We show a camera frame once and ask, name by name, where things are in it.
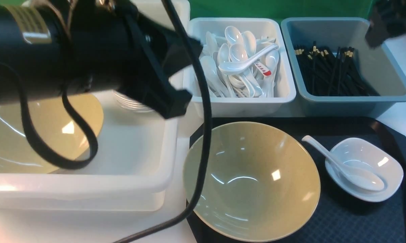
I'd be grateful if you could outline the black cable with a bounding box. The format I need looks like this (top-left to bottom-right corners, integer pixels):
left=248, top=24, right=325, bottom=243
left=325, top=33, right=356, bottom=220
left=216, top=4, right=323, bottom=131
left=0, top=0, right=213, bottom=243

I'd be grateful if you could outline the pile of white spoons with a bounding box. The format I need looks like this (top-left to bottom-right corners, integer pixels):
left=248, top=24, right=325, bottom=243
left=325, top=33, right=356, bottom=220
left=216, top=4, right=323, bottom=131
left=200, top=26, right=280, bottom=98

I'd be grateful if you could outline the white soup spoon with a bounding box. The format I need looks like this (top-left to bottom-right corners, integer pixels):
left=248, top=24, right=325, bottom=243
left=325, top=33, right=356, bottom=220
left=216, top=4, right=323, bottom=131
left=302, top=135, right=384, bottom=192

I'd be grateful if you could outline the large white plastic tub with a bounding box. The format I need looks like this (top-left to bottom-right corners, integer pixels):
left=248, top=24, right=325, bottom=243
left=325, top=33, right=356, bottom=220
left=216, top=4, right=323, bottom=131
left=0, top=90, right=178, bottom=211

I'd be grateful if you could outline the top white spoon in bin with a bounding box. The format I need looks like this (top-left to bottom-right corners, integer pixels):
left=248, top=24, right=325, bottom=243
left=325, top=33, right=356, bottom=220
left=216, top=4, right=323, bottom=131
left=218, top=43, right=280, bottom=75

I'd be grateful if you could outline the stack of white dishes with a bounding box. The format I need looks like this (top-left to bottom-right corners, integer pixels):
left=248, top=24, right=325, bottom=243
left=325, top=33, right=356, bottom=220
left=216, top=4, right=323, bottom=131
left=112, top=91, right=154, bottom=113

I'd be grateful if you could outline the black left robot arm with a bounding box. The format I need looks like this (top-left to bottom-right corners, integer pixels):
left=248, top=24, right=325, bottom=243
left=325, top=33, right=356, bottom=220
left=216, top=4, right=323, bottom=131
left=0, top=0, right=192, bottom=119

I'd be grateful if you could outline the spoon with red label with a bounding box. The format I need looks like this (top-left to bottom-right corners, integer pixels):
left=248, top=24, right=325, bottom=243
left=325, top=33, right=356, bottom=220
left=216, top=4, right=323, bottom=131
left=254, top=60, right=272, bottom=77

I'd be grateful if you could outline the yellow noodle bowl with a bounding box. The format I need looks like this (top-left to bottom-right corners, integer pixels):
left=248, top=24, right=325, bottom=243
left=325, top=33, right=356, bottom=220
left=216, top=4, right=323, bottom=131
left=194, top=121, right=321, bottom=243

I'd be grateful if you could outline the black serving tray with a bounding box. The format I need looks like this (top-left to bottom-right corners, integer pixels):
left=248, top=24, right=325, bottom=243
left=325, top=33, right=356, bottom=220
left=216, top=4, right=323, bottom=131
left=185, top=117, right=406, bottom=243

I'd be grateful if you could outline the white square sauce dish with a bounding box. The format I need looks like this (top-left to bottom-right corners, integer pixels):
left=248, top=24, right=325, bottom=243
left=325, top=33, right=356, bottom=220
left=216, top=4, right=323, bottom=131
left=325, top=137, right=404, bottom=203

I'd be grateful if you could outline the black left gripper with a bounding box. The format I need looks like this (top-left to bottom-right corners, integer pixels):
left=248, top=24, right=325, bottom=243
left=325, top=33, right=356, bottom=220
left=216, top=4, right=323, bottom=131
left=115, top=0, right=203, bottom=119

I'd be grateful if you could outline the white spoon bin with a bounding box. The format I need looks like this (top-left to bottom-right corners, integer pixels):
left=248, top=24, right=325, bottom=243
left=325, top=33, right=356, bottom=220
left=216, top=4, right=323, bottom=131
left=188, top=17, right=296, bottom=117

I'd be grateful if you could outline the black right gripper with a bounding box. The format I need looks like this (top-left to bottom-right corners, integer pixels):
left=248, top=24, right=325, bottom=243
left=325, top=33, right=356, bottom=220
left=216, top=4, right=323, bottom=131
left=365, top=0, right=406, bottom=48

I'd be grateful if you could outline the pile of black chopsticks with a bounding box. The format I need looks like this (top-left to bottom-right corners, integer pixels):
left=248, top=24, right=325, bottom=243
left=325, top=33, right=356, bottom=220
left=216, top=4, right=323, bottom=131
left=294, top=41, right=380, bottom=97

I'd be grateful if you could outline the yellow bowl in tub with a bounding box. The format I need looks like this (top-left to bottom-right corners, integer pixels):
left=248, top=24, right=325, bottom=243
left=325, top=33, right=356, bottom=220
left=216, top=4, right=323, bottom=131
left=0, top=94, right=104, bottom=174

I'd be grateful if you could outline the grey-blue chopstick bin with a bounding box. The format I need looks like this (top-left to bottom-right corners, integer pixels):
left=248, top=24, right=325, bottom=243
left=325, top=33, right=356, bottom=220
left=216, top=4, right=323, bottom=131
left=281, top=17, right=406, bottom=117

